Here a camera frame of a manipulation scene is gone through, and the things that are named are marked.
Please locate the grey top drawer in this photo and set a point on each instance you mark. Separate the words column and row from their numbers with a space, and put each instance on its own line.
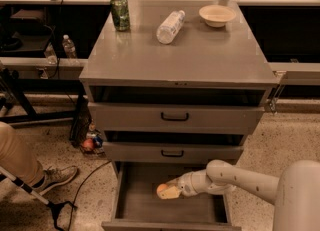
column 175, row 118

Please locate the small water bottle on ledge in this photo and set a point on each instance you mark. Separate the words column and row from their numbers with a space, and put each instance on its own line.
column 69, row 47

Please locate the orange fruit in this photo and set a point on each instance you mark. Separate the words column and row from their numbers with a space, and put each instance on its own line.
column 161, row 187

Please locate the black grabber stick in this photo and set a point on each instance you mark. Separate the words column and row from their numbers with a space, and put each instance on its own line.
column 55, row 208

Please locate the grey middle drawer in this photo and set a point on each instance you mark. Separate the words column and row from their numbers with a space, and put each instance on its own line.
column 170, row 153

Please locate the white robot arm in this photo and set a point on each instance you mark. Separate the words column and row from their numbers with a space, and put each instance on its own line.
column 295, row 194

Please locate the grey open bottom drawer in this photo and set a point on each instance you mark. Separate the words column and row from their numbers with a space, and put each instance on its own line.
column 138, row 208

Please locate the grey sneaker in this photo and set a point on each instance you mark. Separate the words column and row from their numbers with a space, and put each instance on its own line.
column 54, row 178

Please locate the person leg khaki trousers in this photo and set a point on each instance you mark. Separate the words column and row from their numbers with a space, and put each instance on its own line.
column 17, row 158

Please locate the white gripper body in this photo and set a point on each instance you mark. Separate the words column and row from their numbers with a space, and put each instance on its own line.
column 185, row 184

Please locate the white paper bowl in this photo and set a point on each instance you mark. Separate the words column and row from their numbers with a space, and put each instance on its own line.
column 217, row 16

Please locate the green soda can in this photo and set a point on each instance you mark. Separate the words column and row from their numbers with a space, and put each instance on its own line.
column 120, row 14

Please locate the clear plastic water bottle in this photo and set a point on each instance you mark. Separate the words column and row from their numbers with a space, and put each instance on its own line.
column 170, row 27

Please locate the grey drawer cabinet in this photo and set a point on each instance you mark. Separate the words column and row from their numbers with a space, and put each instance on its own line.
column 202, row 66

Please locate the blue object on floor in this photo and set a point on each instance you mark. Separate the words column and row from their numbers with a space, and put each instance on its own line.
column 98, row 142

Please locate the red apple on floor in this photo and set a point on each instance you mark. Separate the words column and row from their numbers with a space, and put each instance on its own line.
column 88, row 145

